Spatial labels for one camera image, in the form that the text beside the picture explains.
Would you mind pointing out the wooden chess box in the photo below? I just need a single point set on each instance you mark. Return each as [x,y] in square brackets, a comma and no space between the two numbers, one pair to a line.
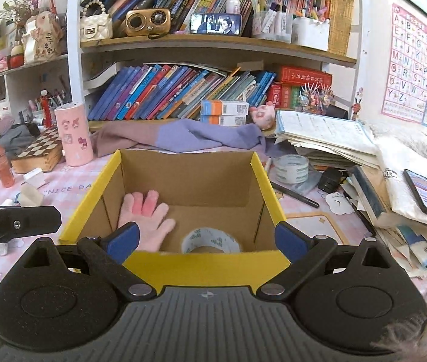
[40,149]

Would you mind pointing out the pink spray bottle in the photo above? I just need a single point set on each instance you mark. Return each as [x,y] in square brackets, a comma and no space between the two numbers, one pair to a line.
[4,166]

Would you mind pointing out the white tape roll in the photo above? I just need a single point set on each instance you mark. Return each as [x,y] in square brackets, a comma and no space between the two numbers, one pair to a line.
[198,238]

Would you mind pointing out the colourful toy figurines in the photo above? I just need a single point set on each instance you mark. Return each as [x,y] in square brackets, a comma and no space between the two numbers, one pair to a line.
[315,96]

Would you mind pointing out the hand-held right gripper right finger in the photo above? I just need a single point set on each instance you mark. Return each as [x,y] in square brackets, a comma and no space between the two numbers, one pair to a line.
[289,239]

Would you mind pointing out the black pen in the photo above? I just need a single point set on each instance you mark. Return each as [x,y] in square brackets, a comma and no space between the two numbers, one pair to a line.
[296,196]

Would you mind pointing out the cup of pens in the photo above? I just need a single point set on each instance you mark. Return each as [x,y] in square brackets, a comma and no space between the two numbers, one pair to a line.
[43,109]

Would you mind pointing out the pink alphabet poster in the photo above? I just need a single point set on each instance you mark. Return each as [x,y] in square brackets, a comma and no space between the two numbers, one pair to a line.
[406,64]

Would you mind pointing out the gold retro radio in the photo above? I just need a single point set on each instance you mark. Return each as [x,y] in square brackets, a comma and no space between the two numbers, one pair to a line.
[147,22]

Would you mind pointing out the yellow cardboard box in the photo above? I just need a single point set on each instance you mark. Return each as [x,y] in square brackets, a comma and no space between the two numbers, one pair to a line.
[206,267]

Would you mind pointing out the row of colourful paperback books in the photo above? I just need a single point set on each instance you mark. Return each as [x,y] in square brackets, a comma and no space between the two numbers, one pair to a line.
[183,0]

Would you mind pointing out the pink plush hand toy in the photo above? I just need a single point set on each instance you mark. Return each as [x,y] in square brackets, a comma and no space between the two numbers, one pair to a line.
[149,226]

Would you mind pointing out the white tote bag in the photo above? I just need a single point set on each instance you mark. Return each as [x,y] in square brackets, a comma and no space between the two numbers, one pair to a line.
[394,181]

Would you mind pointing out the beige plush doll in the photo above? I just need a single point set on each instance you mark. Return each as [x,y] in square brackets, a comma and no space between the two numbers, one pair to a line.
[41,37]

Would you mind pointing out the grey fabric bag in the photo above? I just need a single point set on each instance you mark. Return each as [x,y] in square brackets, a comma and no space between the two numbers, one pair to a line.
[13,139]

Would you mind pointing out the black smartphone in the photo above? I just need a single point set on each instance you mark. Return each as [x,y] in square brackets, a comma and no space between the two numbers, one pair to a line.
[425,192]

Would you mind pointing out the pink plush pig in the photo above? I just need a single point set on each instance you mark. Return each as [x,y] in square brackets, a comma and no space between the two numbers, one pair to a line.
[262,115]

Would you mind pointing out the white quilted purse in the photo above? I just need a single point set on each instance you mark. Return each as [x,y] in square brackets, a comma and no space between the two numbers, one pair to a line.
[96,26]

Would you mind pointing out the smartphone showing video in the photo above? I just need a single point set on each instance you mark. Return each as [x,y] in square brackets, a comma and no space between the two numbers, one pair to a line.
[215,24]

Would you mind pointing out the clear tape roll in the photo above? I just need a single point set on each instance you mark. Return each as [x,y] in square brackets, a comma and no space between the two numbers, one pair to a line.
[291,175]

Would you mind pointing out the clear marker holder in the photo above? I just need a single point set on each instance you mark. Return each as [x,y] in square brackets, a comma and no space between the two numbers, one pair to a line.
[272,26]

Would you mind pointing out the small white bottle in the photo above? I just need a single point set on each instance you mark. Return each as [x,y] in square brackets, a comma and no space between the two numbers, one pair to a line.
[233,3]

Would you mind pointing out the white storage tub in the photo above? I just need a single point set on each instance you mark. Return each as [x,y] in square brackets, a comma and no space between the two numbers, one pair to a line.
[311,34]

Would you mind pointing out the pile of books and papers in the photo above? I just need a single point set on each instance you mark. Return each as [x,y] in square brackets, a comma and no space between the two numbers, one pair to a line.
[379,211]

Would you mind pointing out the stack of white papers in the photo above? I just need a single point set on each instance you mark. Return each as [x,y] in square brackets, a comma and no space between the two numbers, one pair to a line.
[323,128]

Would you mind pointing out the white cloud-shaped pad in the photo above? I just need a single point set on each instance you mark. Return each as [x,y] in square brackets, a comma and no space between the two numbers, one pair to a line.
[337,203]

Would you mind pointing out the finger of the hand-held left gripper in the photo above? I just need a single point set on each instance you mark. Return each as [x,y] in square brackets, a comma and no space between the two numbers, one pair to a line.
[17,222]

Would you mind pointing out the pink cylindrical container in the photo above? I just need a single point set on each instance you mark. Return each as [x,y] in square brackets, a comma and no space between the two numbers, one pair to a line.
[74,135]

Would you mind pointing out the cream rubber block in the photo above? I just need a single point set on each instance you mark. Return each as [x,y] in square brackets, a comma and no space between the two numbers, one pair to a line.
[31,195]

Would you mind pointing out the orange and blue carton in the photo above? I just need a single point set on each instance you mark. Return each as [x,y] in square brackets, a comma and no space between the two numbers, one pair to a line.
[225,120]
[225,107]

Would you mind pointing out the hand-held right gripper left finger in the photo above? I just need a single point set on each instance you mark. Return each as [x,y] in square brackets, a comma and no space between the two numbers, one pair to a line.
[124,239]

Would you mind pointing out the thick red dictionary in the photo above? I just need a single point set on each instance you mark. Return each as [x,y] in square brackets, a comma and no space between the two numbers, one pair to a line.
[304,75]

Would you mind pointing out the row of blue children's books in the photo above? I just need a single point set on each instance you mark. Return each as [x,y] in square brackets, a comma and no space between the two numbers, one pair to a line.
[153,90]

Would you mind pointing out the woven bamboo box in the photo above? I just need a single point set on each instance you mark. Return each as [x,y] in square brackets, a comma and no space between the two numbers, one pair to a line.
[342,22]

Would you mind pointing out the purple and mauve cloth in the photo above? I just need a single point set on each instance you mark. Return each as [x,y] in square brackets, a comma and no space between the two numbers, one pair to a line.
[183,135]

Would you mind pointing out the white desk mat orange border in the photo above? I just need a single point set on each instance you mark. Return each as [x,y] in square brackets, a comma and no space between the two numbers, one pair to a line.
[334,230]

